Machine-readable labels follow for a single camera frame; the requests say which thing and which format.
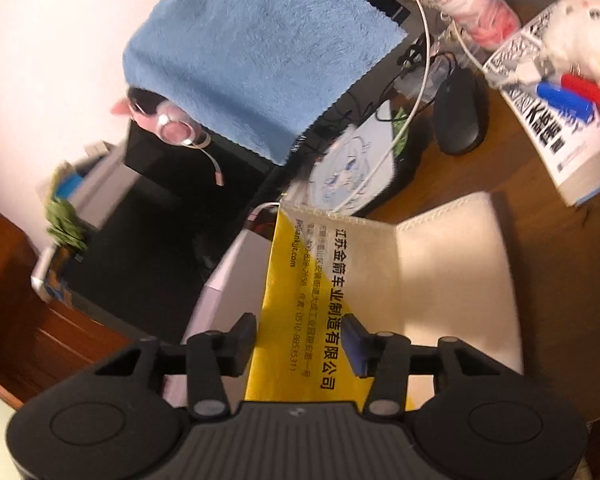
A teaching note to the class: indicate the black computer monitor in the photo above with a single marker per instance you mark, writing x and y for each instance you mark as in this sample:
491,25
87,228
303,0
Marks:
280,124

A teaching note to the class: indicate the white thick book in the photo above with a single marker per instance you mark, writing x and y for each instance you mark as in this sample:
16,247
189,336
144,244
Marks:
569,148

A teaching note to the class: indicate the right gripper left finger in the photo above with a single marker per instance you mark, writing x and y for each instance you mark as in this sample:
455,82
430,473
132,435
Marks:
212,355

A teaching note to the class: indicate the black computer tower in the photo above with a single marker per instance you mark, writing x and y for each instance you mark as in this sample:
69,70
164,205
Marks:
143,272

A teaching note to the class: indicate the white open cardboard box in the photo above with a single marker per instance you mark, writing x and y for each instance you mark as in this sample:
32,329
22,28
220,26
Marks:
235,287

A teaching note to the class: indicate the red marker pen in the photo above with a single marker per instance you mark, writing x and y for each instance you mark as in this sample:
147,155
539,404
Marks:
582,87

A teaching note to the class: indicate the pink cat-ear headset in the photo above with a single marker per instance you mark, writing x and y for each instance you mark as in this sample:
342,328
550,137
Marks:
172,126

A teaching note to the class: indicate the white plush toy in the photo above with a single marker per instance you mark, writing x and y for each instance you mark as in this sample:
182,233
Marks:
572,38

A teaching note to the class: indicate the black computer mouse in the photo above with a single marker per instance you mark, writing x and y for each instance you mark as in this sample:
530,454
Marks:
460,114

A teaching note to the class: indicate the anime printed mouse pad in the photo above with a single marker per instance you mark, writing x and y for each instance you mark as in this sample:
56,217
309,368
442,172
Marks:
356,172

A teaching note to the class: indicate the blue marker pen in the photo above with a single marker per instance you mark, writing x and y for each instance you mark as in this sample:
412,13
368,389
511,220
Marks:
565,101

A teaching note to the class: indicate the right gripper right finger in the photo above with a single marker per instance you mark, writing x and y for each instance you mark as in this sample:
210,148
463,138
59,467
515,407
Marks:
386,358

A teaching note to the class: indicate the grey storage box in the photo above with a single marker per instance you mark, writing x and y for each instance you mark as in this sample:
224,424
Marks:
103,187

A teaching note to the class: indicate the white pink lotion bottle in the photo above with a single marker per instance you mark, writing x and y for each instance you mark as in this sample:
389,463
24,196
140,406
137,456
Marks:
460,0

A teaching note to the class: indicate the blue terry towel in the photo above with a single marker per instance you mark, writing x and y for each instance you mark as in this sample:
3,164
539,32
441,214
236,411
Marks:
260,50

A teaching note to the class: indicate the yellow white shopping bag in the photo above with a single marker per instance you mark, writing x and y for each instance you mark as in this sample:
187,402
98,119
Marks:
442,273

